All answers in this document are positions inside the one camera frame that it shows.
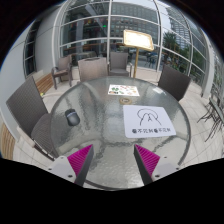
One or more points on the round glass table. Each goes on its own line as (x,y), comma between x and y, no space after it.
(101,124)

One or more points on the round gold table centre cap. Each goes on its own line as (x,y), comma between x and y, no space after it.
(125,101)

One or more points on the gold menu stand sign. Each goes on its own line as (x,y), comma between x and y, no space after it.
(137,40)

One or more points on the grey wicker chair far left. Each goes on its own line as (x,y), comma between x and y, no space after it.
(64,68)

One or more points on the grey wicker chair far centre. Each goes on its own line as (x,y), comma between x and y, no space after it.
(118,64)

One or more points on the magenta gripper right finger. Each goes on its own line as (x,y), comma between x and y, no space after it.
(151,166)

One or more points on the grey wicker chair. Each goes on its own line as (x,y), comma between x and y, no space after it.
(33,119)
(64,68)
(174,82)
(92,68)
(118,64)

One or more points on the grey wicker chair right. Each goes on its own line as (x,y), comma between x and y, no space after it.
(174,82)

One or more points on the white mouse pad with logo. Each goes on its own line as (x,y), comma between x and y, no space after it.
(147,122)

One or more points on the grey wicker chair back centre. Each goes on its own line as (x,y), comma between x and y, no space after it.
(92,68)

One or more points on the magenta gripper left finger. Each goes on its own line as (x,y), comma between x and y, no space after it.
(73,168)

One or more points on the colourful menu card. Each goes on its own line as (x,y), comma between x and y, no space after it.
(123,90)

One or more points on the black metal chair right edge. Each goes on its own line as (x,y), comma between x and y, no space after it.
(215,113)

